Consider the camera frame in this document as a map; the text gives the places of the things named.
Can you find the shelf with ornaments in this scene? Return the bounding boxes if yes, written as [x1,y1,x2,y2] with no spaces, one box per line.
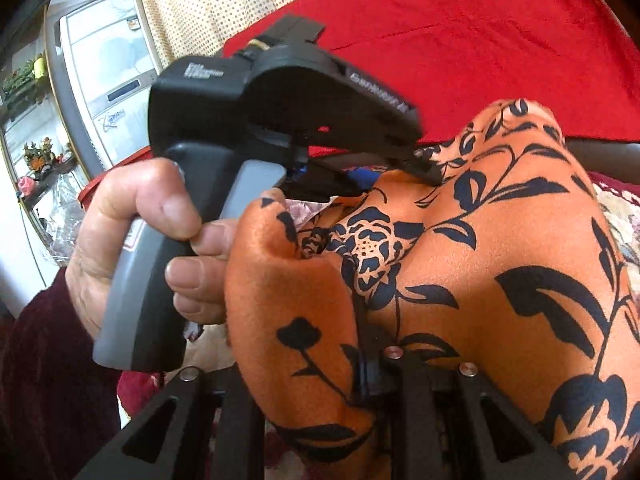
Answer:
[0,52,91,266]

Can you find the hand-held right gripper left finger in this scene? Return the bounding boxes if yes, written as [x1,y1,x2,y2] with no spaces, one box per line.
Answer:
[74,366,266,480]

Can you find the red velvet blanket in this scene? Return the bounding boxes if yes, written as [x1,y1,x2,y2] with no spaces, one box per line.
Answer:
[220,0,640,161]

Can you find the person's left forearm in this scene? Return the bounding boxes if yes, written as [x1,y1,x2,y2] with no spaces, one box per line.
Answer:
[0,267,128,480]

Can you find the person's left hand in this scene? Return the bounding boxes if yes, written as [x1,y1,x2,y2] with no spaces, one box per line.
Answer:
[64,157,242,341]

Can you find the dark sofa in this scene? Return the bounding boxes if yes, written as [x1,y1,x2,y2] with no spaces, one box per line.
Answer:
[565,137,640,186]

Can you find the silver refrigerator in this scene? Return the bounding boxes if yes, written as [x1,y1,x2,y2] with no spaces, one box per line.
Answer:
[44,0,168,173]

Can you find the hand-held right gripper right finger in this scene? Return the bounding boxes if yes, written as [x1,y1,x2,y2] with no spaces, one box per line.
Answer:
[356,344,577,480]

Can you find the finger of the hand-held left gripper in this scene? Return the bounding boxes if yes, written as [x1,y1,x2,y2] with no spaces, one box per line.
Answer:
[307,144,446,185]
[285,160,383,202]

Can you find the orange floral garment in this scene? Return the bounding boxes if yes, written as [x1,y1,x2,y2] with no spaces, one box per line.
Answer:
[224,97,640,480]

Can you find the cream dotted curtain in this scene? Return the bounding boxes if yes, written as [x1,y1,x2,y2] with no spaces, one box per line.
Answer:
[120,0,386,76]

